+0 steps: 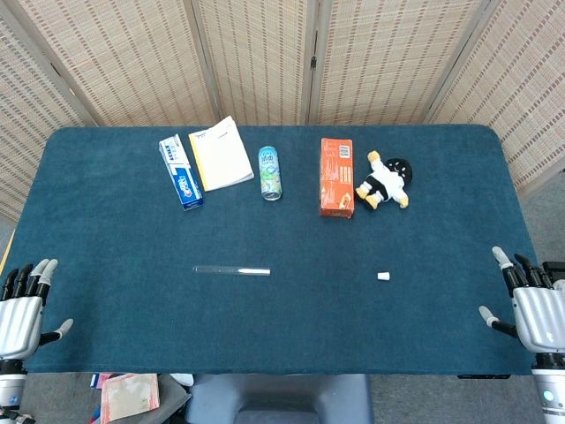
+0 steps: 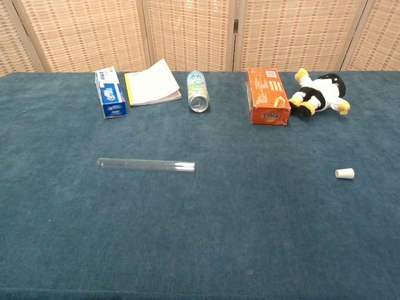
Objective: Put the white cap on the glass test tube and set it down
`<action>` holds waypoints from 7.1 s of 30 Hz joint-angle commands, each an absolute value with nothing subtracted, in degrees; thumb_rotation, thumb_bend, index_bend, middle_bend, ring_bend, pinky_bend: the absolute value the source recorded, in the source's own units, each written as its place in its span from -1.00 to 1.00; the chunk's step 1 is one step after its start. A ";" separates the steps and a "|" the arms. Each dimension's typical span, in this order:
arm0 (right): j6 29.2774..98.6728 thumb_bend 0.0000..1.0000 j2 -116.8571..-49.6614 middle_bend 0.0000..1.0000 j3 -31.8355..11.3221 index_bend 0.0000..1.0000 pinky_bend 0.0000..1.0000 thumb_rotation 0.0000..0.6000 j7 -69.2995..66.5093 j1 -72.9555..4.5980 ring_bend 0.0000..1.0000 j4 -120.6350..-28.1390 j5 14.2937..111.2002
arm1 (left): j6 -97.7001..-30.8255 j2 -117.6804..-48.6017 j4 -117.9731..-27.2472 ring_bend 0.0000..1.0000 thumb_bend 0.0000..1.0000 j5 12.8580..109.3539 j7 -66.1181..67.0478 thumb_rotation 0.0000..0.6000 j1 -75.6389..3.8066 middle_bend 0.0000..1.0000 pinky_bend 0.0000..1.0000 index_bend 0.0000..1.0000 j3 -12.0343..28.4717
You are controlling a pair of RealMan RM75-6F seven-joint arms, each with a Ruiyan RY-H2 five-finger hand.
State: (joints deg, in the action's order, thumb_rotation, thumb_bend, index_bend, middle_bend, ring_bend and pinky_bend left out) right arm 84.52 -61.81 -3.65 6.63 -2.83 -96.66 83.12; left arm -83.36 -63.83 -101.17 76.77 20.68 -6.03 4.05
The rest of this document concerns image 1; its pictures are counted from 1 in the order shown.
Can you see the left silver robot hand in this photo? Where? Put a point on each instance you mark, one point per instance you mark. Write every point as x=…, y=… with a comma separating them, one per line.
x=20, y=318

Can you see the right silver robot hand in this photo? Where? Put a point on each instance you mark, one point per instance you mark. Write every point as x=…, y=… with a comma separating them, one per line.
x=540, y=313

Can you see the small white cap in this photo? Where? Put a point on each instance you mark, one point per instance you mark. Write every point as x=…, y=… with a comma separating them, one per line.
x=383, y=276

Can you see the clear glass test tube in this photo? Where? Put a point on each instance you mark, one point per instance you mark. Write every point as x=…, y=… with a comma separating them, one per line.
x=238, y=270

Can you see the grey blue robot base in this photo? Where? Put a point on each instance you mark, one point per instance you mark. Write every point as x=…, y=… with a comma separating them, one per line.
x=282, y=397

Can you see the black box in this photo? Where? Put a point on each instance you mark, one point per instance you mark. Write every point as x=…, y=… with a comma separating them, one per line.
x=555, y=266

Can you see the pink beige packet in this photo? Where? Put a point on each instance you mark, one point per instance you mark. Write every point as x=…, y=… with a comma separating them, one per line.
x=130, y=397

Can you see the grey bag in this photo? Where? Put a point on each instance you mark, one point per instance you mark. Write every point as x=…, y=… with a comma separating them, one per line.
x=172, y=402

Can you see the small white object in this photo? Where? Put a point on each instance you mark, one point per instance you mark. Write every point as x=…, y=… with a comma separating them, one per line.
x=183, y=379

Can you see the plush doll black hair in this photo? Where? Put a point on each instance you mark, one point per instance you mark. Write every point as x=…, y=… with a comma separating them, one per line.
x=386, y=181

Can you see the woven bamboo screen panel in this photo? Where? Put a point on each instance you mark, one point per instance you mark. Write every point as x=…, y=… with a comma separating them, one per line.
x=26, y=110
x=258, y=57
x=128, y=57
x=388, y=57
x=516, y=88

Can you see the blue white toothpaste box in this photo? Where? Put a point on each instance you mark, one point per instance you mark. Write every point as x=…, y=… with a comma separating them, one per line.
x=183, y=181

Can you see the orange carton box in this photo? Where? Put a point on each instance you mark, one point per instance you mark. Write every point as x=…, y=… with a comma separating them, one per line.
x=336, y=181

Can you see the dark blue tablecloth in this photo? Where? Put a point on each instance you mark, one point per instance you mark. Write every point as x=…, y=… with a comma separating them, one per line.
x=282, y=322

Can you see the white notepad yellow spine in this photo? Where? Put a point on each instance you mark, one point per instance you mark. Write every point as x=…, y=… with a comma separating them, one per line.
x=223, y=156

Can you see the light blue drink can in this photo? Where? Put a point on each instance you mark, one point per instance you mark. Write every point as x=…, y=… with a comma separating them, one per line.
x=269, y=174

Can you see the black screen hinge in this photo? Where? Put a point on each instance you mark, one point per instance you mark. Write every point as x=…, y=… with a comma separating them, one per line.
x=313, y=62

